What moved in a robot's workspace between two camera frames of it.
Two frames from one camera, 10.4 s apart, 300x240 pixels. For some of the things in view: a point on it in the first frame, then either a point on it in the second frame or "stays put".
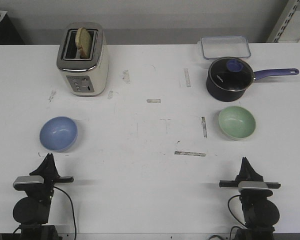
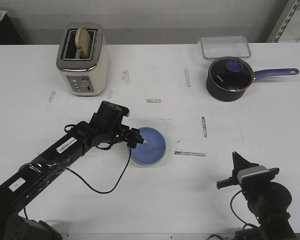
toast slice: (83, 42) stays put
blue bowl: (58, 134) -> (153, 148)
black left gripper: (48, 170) -> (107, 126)
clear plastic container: (225, 46) stays put
